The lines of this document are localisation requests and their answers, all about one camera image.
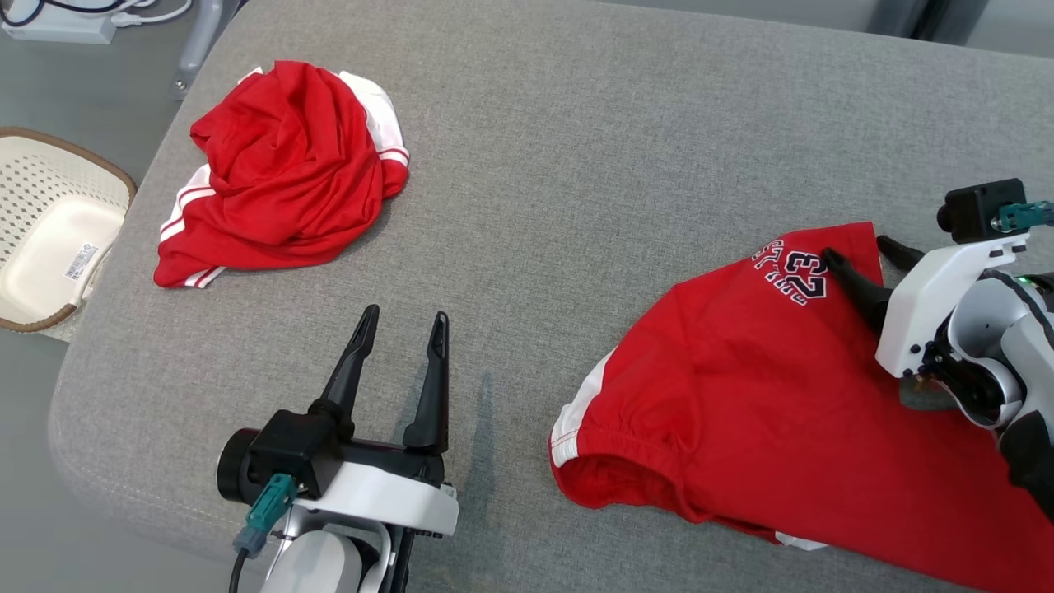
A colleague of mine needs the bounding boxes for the left camera cable teal plug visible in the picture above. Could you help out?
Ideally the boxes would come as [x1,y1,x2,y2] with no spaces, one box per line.
[228,474,298,593]

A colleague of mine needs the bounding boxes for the camera cable teal plug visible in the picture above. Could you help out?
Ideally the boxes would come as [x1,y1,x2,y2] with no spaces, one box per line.
[992,201,1054,234]
[228,474,298,593]

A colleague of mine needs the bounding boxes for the right camera cable teal plug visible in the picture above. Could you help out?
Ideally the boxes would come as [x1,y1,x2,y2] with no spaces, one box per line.
[992,201,1054,234]

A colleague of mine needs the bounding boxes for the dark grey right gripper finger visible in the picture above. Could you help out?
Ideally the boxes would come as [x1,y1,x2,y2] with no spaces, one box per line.
[875,235,926,273]
[821,247,894,337]

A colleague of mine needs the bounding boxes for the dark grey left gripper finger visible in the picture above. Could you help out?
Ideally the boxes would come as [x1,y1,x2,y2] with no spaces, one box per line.
[309,304,381,439]
[402,311,451,455]

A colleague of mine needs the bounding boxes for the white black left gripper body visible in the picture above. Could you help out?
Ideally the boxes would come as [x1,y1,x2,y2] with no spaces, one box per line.
[293,439,460,539]

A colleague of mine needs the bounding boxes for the red white jersey shirt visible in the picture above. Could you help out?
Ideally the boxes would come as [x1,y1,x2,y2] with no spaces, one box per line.
[153,60,410,289]

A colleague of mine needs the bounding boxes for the red white sports shorts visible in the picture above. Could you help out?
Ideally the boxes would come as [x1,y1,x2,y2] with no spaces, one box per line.
[549,221,1054,593]

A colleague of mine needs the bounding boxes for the black floor cable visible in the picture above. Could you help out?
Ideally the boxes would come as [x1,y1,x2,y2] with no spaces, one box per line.
[0,0,124,26]

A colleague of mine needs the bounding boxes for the grey metal table leg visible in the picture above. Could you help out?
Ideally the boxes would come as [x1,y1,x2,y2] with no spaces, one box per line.
[170,0,227,100]

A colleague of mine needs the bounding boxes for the cream perforated laundry basket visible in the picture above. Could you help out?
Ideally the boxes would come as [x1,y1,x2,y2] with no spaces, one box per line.
[0,126,138,334]

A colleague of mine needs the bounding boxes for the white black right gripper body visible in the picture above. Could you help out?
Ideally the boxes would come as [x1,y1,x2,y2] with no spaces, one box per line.
[874,233,1031,380]

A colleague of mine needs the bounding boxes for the flat white power strip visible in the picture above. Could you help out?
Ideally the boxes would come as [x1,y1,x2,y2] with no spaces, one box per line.
[0,7,118,46]

